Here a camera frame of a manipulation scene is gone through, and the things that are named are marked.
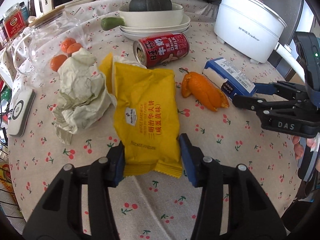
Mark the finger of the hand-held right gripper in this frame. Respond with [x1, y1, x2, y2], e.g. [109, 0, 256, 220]
[254, 81, 309, 95]
[232, 94, 309, 117]

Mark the black wire rack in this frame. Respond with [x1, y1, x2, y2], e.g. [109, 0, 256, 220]
[0, 100, 20, 218]

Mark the yellow snack wrapper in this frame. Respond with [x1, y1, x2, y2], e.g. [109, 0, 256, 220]
[99, 52, 183, 179]

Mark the orange peel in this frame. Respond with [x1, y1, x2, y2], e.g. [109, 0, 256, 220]
[180, 68, 230, 112]

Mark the dark green pumpkin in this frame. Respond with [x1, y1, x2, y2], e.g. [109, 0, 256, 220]
[129, 0, 172, 12]

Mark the blue and white box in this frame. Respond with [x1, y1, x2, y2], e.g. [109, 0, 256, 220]
[202, 57, 257, 99]

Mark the glass jar with wooden lid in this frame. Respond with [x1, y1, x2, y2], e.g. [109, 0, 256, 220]
[14, 5, 87, 75]

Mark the person's right hand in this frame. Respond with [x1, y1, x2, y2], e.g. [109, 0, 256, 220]
[293, 136, 320, 172]

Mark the white dish with green handle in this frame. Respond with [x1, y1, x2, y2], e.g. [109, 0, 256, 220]
[101, 2, 184, 29]

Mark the crumpled white paper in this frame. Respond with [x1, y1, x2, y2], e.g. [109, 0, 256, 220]
[52, 47, 118, 145]

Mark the white flat electronic device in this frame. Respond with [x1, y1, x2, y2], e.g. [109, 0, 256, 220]
[7, 89, 36, 137]

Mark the red label glass jar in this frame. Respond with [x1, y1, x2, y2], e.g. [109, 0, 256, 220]
[2, 3, 28, 39]

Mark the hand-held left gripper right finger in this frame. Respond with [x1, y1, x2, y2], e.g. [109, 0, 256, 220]
[179, 133, 288, 240]

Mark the orange snack packet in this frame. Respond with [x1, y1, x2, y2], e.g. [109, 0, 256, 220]
[0, 162, 12, 193]

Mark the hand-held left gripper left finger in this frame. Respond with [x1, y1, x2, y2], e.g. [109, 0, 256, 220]
[22, 140, 125, 240]

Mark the white electric cooking pot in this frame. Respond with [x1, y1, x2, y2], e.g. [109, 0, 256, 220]
[213, 0, 308, 79]

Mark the white plate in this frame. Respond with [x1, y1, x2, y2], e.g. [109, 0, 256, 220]
[120, 14, 190, 34]
[122, 21, 191, 41]

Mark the red drink can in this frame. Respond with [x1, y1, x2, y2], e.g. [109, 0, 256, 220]
[133, 32, 190, 68]

